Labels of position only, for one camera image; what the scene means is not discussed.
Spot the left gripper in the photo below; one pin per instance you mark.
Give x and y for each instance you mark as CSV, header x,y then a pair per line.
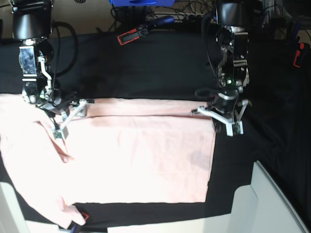
x,y
219,125

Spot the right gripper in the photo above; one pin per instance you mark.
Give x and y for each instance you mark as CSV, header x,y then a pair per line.
x,y
76,108

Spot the light pink T-shirt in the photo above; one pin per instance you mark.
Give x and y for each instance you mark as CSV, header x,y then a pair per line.
x,y
122,151

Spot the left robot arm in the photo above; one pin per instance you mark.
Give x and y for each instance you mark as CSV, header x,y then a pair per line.
x,y
231,74

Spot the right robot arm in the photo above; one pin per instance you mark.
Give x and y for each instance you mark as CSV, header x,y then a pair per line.
x,y
32,25

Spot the black tablecloth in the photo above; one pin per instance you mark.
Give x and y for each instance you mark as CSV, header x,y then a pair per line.
x,y
173,65

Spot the red black clamp bottom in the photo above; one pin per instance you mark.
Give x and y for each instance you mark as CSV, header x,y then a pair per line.
x,y
76,228

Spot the blue plastic object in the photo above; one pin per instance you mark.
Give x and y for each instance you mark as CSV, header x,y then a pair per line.
x,y
142,2

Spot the red black clamp right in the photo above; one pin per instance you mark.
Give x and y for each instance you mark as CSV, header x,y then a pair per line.
x,y
300,47

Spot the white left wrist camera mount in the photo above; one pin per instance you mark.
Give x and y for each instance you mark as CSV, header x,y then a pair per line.
x,y
225,114

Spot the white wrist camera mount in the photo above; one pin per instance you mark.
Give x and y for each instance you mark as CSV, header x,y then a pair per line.
x,y
225,114
60,131

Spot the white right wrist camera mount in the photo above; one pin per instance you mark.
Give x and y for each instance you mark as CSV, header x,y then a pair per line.
x,y
60,131

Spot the blue-handled red black clamp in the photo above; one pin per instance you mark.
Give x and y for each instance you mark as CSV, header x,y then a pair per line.
x,y
143,30

